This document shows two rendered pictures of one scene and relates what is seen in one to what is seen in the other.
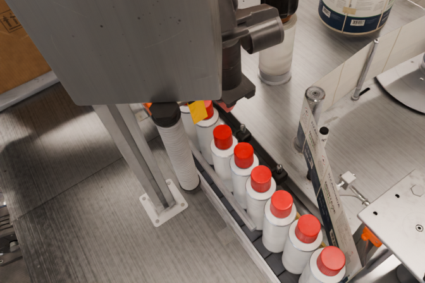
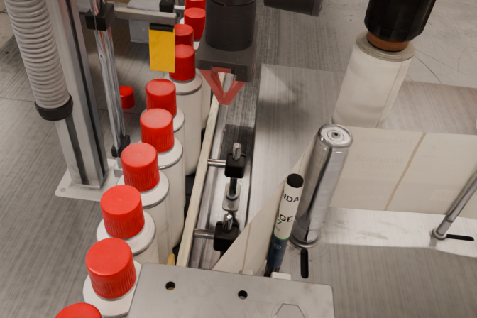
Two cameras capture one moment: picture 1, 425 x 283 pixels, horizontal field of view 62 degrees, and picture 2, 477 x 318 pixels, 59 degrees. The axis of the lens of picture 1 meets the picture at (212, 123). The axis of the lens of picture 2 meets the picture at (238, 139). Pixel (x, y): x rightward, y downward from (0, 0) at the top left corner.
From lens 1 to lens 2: 0.35 m
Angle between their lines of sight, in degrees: 21
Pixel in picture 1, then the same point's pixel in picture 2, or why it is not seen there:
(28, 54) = not seen: outside the picture
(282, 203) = (113, 203)
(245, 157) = (146, 125)
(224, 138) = (152, 93)
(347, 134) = (380, 268)
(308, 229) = (99, 260)
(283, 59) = (363, 111)
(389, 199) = (220, 287)
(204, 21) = not seen: outside the picture
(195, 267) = (37, 268)
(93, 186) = not seen: hidden behind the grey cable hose
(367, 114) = (438, 267)
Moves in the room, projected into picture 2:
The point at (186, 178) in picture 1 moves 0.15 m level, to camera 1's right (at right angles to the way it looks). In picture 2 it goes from (29, 72) to (162, 138)
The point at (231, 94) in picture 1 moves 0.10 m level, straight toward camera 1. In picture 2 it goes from (213, 53) to (148, 94)
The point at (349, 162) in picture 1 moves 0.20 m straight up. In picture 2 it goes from (346, 304) to (402, 200)
